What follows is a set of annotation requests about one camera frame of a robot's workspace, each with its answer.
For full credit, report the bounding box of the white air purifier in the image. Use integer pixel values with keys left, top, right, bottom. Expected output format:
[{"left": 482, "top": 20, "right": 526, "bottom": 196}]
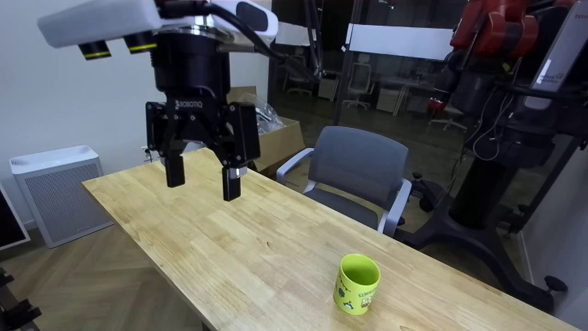
[{"left": 9, "top": 145, "right": 114, "bottom": 249}]

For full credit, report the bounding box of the black stand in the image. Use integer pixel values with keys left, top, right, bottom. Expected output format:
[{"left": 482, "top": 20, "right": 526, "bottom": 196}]
[{"left": 0, "top": 267, "right": 43, "bottom": 331}]

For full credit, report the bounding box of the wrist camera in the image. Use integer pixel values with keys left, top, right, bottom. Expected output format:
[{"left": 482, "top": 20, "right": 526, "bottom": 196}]
[{"left": 37, "top": 0, "right": 162, "bottom": 61}]

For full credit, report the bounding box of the grey chair with white arms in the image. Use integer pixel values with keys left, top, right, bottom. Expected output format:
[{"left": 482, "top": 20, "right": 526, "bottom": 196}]
[{"left": 276, "top": 126, "right": 413, "bottom": 238}]

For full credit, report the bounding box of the red and black robot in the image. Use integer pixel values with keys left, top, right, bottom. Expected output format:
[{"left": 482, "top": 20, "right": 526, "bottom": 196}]
[{"left": 394, "top": 0, "right": 588, "bottom": 314}]

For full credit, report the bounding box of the cardboard box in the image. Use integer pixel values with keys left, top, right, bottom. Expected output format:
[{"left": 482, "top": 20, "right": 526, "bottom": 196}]
[{"left": 227, "top": 86, "right": 306, "bottom": 178}]

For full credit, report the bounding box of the yellow-green printed mug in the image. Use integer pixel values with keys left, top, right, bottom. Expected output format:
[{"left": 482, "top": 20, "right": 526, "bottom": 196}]
[{"left": 334, "top": 254, "right": 381, "bottom": 316}]

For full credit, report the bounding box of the monitor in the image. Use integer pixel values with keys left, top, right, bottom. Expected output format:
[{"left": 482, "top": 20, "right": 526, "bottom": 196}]
[{"left": 0, "top": 182, "right": 31, "bottom": 251}]

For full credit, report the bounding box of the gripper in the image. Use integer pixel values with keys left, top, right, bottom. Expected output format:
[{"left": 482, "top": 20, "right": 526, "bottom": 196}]
[{"left": 146, "top": 33, "right": 261, "bottom": 202}]

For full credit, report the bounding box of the clear plastic bag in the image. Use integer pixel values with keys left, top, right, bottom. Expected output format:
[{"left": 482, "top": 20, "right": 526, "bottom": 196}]
[{"left": 238, "top": 93, "right": 286, "bottom": 135}]

